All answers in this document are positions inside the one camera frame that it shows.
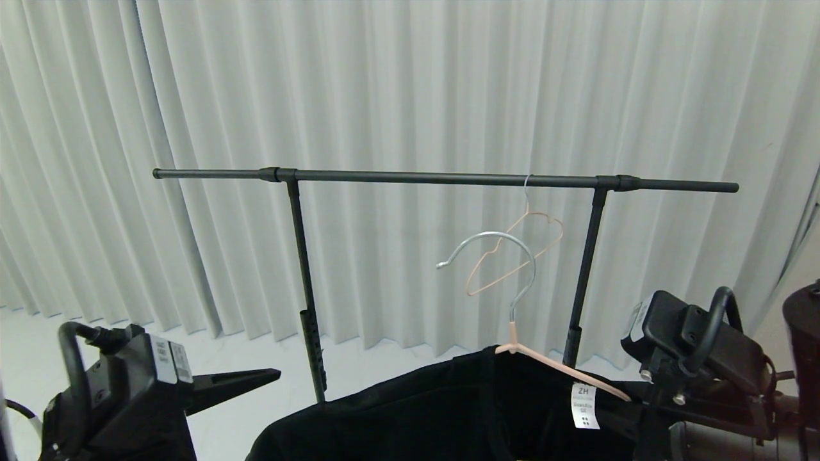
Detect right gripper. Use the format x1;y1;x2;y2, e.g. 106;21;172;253
631;384;801;461

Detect pink clothes hanger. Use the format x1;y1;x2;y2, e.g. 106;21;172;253
437;232;632;403
466;176;564;297

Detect white curtain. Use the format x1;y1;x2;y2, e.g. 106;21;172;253
0;0;820;373

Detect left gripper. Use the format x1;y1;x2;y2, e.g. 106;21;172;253
90;368;281;461

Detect black garment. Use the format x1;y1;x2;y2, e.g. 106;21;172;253
245;346;648;461

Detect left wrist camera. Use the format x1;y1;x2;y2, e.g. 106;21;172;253
86;323;194;417

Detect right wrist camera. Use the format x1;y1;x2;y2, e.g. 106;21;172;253
620;290;777;442

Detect black clothes rack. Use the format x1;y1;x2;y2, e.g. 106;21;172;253
152;168;739;404

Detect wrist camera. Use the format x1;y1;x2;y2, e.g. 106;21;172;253
620;290;777;442
86;323;194;417

